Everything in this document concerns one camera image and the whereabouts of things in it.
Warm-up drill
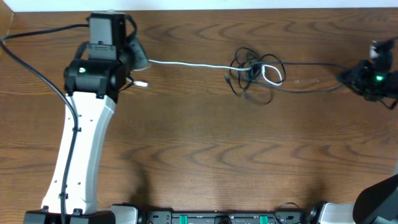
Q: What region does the white cable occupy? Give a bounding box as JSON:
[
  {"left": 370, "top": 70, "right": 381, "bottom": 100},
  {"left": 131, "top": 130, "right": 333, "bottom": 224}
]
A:
[{"left": 125, "top": 58, "right": 284, "bottom": 88}]

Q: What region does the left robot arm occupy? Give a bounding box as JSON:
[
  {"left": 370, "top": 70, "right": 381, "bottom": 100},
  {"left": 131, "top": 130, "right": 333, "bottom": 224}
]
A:
[{"left": 24, "top": 11, "right": 149, "bottom": 223}]

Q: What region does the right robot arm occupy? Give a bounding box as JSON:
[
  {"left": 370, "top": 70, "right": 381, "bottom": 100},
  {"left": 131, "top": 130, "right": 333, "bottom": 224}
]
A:
[{"left": 306, "top": 58, "right": 397, "bottom": 224}]

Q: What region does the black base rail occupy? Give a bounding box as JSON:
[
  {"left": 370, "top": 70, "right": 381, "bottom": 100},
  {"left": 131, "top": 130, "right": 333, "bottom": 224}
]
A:
[{"left": 137, "top": 211, "right": 305, "bottom": 224}]

